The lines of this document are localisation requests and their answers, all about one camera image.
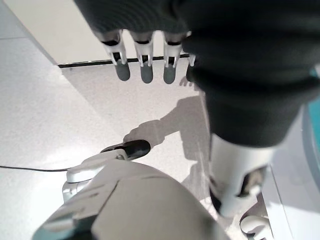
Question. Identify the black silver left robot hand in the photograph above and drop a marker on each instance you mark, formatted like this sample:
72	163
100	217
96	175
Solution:
245	62

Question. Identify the teal and grey curved object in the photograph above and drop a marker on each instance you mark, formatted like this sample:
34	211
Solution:
313	117

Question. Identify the black and silver robot foot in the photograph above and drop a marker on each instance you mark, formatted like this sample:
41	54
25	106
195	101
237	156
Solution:
135	148

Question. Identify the white furniture panel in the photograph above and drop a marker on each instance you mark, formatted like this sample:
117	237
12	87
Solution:
297	207

